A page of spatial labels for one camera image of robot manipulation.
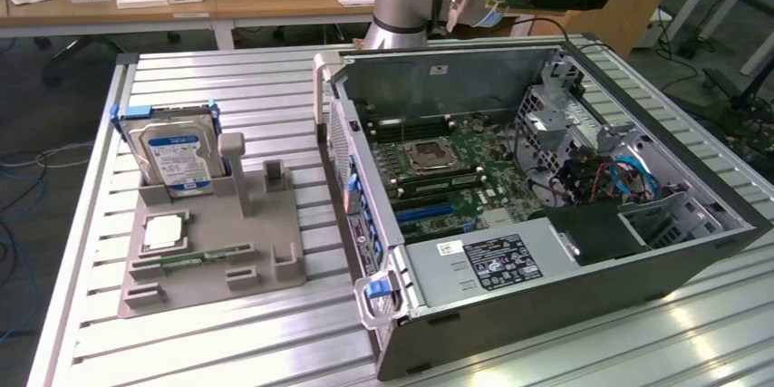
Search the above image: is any metal CPU socket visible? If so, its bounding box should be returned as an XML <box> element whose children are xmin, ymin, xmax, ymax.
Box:
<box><xmin>403</xmin><ymin>137</ymin><xmax>464</xmax><ymax>178</ymax></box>

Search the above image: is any installed RAM stick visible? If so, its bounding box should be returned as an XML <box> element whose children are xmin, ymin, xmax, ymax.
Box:
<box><xmin>392</xmin><ymin>172</ymin><xmax>485</xmax><ymax>198</ymax></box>

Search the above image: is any blue expansion slot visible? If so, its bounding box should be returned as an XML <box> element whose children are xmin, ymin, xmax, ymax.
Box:
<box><xmin>393</xmin><ymin>204</ymin><xmax>456</xmax><ymax>224</ymax></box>

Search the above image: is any green motherboard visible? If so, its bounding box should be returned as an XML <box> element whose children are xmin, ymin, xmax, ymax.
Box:
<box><xmin>354</xmin><ymin>105</ymin><xmax>567</xmax><ymax>246</ymax></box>

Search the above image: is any silver chipset heatsink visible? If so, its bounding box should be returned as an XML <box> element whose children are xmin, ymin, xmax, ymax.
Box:
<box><xmin>481</xmin><ymin>208</ymin><xmax>516</xmax><ymax>228</ymax></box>

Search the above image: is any grey power supply with label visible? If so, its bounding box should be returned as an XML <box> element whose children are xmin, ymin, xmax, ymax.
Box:
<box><xmin>403</xmin><ymin>217</ymin><xmax>597</xmax><ymax>311</ymax></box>

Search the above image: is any metal disk bay cage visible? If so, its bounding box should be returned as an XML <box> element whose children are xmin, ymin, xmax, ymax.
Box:
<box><xmin>512</xmin><ymin>53</ymin><xmax>657</xmax><ymax>189</ymax></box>

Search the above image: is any green RAM stick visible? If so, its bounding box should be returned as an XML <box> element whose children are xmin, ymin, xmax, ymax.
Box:
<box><xmin>157</xmin><ymin>245</ymin><xmax>253</xmax><ymax>270</ymax></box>

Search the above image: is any grey parts rack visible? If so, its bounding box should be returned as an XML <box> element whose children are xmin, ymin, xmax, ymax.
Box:
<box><xmin>118</xmin><ymin>131</ymin><xmax>309</xmax><ymax>321</ymax></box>

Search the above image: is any silver CPU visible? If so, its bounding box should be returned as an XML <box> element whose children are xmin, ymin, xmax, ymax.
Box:
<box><xmin>144</xmin><ymin>216</ymin><xmax>186</xmax><ymax>252</ymax></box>

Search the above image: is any open black PC case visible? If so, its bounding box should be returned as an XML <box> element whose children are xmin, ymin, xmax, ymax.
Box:
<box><xmin>310</xmin><ymin>40</ymin><xmax>774</xmax><ymax>382</ymax></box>

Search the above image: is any black chair base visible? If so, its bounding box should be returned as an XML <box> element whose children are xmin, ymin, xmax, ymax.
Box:
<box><xmin>32</xmin><ymin>33</ymin><xmax>182</xmax><ymax>87</ymax></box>

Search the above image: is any black equipment stand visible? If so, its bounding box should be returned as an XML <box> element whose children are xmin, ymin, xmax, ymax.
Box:
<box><xmin>700</xmin><ymin>33</ymin><xmax>774</xmax><ymax>152</ymax></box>

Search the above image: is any red wire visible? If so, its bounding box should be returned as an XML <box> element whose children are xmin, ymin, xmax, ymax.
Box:
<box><xmin>589</xmin><ymin>160</ymin><xmax>612</xmax><ymax>203</ymax></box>

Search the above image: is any hard disk with blue bracket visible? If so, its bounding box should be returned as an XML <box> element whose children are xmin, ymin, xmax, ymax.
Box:
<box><xmin>109</xmin><ymin>100</ymin><xmax>234</xmax><ymax>201</ymax></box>

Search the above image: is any black power cable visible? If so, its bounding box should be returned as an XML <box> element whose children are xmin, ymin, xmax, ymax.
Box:
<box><xmin>492</xmin><ymin>18</ymin><xmax>612</xmax><ymax>52</ymax></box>

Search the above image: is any blue wire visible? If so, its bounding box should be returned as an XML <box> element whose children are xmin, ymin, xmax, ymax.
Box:
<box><xmin>607</xmin><ymin>155</ymin><xmax>661</xmax><ymax>205</ymax></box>

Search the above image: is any white floor cable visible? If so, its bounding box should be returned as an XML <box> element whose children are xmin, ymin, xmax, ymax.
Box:
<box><xmin>0</xmin><ymin>141</ymin><xmax>97</xmax><ymax>169</ymax></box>

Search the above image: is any blue floor cable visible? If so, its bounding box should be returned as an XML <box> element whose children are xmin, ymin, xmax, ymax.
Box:
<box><xmin>0</xmin><ymin>164</ymin><xmax>49</xmax><ymax>343</ymax></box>

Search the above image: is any white desk frame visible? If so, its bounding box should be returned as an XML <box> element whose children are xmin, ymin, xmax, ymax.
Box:
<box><xmin>661</xmin><ymin>0</ymin><xmax>774</xmax><ymax>76</ymax></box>

